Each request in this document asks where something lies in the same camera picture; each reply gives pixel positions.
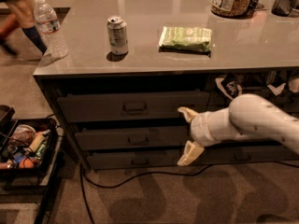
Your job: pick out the grey drawer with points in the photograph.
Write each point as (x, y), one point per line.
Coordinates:
(132, 138)
(288, 101)
(137, 159)
(127, 106)
(246, 152)

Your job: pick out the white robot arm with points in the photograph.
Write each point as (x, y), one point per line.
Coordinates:
(248, 116)

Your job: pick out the black bin of items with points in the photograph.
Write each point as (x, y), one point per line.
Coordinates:
(27, 147)

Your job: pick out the clear plastic water bottle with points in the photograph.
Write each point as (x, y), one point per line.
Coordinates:
(50, 27)

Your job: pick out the walking person legs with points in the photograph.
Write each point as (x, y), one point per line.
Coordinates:
(21, 15)

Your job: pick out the dark glass container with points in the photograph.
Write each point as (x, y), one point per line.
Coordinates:
(283, 8)

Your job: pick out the silver soda can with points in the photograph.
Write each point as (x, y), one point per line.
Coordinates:
(117, 35)

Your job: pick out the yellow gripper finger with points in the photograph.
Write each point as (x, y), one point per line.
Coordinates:
(187, 113)
(191, 152)

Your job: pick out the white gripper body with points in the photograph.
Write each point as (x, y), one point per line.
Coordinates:
(200, 130)

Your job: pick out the green snack bag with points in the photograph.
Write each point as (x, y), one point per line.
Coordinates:
(195, 39)

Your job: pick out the grey drawer cabinet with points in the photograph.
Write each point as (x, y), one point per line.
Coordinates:
(252, 46)

